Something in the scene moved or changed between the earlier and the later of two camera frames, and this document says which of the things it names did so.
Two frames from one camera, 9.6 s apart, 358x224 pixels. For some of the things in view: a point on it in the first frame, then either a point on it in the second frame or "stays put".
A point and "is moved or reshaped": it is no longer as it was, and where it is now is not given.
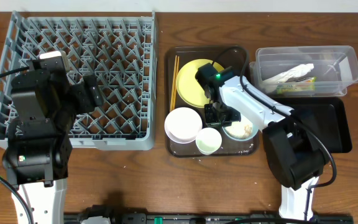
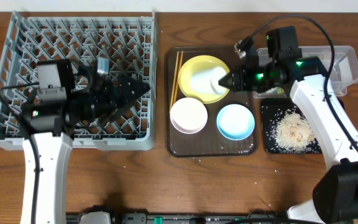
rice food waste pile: [239, 130] is moved or reshaped
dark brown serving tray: [197, 122] stays put
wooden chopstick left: [173, 82] stays put
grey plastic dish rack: [122, 51] stays put
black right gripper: [211, 122] to [238, 72]
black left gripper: [89, 94] to [117, 97]
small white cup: [208, 140] is moved or reshaped
